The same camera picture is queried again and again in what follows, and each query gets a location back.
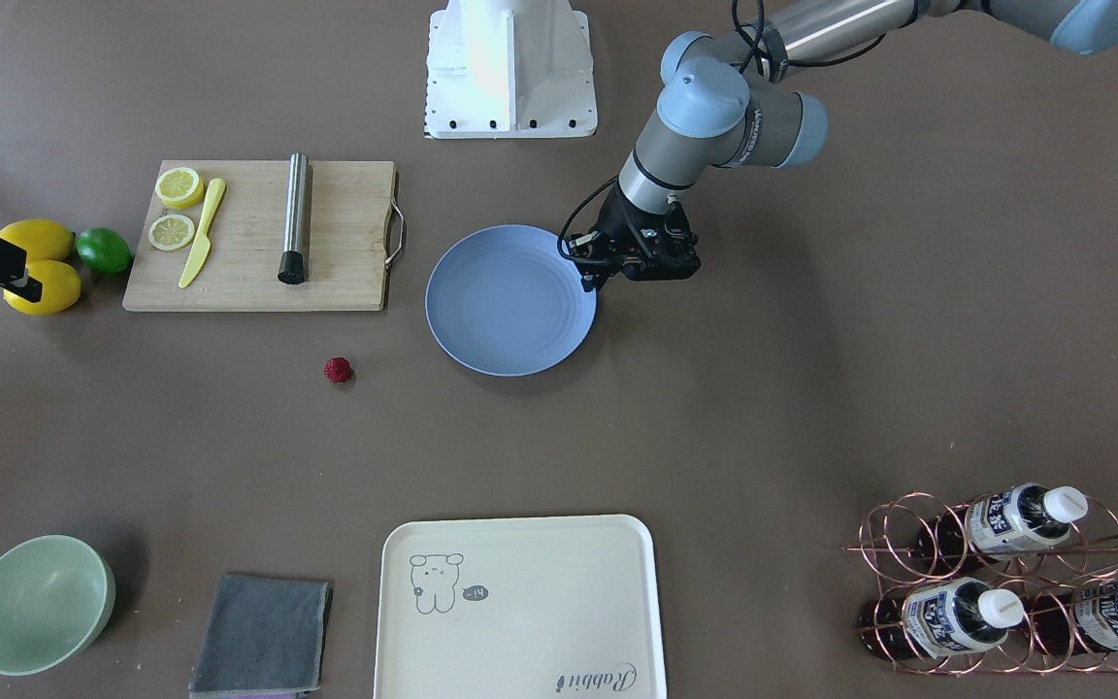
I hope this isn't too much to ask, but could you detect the lemon upper whole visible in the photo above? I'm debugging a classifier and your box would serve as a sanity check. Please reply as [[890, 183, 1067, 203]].
[[0, 218, 74, 264]]

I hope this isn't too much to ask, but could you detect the lemon half lower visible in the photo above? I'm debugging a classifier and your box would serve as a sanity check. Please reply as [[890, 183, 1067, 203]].
[[146, 214, 198, 251]]

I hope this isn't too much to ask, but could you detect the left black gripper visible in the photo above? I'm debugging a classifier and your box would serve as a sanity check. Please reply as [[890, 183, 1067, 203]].
[[574, 183, 673, 292]]

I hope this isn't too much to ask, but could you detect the steel muddler black tip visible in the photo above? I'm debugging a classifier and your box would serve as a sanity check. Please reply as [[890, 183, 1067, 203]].
[[277, 151, 312, 284]]

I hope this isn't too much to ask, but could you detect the green lime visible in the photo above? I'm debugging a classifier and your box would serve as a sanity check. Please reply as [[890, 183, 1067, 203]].
[[74, 227, 133, 275]]

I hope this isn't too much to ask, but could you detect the tea bottle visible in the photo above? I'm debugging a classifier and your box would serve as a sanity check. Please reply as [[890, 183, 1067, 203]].
[[856, 577, 1026, 662], [1027, 580, 1118, 657], [912, 483, 1090, 576]]

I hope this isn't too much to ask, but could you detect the copper wire bottle rack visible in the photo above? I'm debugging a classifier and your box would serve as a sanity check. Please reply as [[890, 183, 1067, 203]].
[[846, 492, 1118, 677]]

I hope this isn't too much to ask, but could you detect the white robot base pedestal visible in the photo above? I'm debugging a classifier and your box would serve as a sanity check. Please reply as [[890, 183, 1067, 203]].
[[423, 1, 599, 139]]

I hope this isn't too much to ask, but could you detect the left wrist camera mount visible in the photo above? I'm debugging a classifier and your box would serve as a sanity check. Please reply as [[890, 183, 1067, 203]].
[[620, 196, 701, 282]]

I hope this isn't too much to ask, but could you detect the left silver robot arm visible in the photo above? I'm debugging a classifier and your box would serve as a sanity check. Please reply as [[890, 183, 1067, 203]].
[[556, 1, 1118, 292]]

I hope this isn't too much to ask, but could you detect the tea bottle front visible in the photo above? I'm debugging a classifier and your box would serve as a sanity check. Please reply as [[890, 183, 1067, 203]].
[[856, 577, 1026, 662]]

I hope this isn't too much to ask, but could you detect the yellow plastic knife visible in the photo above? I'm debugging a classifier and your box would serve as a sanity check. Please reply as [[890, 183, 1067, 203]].
[[178, 178, 227, 289]]

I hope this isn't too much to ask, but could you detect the lemon whole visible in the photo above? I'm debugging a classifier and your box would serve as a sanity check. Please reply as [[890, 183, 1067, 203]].
[[3, 259, 82, 317], [0, 218, 74, 264]]

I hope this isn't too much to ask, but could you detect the lemon lower whole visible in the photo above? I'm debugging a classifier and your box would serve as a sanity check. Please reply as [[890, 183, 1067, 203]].
[[3, 259, 82, 317]]

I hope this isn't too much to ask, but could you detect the lemon slice upper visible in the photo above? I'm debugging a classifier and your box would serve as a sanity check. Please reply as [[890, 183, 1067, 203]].
[[152, 166, 206, 211]]

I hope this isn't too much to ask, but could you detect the tea bottle back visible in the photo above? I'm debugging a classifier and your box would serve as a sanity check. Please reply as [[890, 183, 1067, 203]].
[[912, 483, 1090, 576], [1027, 580, 1118, 657]]

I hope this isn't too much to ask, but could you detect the blue plate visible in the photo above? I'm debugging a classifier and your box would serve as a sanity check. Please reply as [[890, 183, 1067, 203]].
[[423, 224, 596, 378]]

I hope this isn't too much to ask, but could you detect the green bowl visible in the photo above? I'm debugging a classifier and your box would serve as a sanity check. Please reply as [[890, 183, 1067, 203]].
[[0, 533, 116, 677]]

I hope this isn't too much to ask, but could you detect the grey folded cloth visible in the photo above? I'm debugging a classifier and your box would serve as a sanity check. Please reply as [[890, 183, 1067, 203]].
[[189, 574, 330, 698]]

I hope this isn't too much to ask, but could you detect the cream rabbit tray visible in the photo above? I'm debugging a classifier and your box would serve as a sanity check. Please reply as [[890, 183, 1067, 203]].
[[375, 514, 669, 698]]

